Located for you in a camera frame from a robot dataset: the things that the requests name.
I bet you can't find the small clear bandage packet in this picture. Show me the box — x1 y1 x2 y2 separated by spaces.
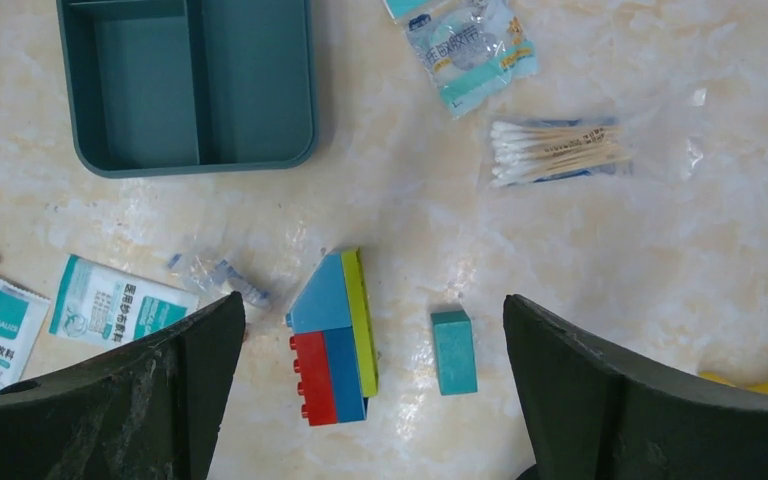
165 248 272 311

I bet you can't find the cotton swabs plastic bag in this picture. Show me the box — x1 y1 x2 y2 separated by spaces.
489 118 631 188

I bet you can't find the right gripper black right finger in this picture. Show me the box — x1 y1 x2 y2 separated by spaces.
503 295 768 479

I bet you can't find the teal divided plastic tray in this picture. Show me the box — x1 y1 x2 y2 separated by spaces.
57 0 319 179

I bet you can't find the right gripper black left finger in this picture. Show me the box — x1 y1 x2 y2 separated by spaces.
0 293 246 479

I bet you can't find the toy brick block assembly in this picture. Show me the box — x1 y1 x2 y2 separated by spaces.
285 248 379 426

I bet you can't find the small teal block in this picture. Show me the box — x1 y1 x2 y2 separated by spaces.
431 310 478 396

